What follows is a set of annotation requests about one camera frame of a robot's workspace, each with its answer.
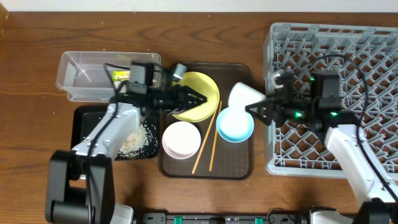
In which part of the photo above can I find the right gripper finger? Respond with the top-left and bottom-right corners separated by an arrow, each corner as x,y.
263,93 -> 280,105
245,104 -> 277,126

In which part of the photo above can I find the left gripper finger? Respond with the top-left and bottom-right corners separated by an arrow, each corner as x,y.
174,85 -> 207,101
169,101 -> 203,114

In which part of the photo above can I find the yellow plate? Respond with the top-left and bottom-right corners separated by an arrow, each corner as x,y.
173,72 -> 220,123

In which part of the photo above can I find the small white green cup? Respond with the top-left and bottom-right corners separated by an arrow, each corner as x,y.
228,82 -> 266,108

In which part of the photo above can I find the light blue bowl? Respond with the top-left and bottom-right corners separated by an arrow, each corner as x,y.
216,107 -> 254,143

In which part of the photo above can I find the white bowl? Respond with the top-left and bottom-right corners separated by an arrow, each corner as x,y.
162,121 -> 201,160

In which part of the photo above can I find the pile of rice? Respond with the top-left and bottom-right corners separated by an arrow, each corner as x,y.
118,124 -> 159,159

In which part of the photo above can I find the green orange snack wrapper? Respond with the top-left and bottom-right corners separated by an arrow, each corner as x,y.
111,70 -> 131,82

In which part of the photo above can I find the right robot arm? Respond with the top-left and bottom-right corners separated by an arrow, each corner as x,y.
245,70 -> 397,223

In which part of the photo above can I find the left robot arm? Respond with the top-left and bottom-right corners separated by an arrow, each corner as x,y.
45,85 -> 207,224

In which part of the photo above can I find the grey dishwasher rack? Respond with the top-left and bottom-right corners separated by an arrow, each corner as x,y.
263,23 -> 397,179

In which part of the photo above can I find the left wooden chopstick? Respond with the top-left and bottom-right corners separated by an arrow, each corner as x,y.
192,109 -> 217,174

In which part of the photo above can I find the wooden chopstick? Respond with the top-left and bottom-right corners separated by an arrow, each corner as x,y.
192,109 -> 217,174
208,101 -> 223,172

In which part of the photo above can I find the dark brown serving tray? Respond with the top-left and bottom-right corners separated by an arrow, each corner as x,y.
159,62 -> 254,180

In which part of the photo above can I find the black tray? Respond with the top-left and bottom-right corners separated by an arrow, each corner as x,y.
70,105 -> 160,161

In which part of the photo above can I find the right wooden chopstick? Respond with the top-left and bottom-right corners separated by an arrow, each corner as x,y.
208,101 -> 223,172

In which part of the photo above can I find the lower clear plastic bin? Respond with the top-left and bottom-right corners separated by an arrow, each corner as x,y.
68,65 -> 167,102

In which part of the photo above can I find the clear plastic bin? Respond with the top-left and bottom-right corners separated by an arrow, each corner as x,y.
56,51 -> 161,93
68,65 -> 167,102

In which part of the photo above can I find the upper clear plastic bin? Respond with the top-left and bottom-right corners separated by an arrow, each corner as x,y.
56,51 -> 161,93

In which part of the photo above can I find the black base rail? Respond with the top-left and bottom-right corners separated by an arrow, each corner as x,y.
136,211 -> 310,224

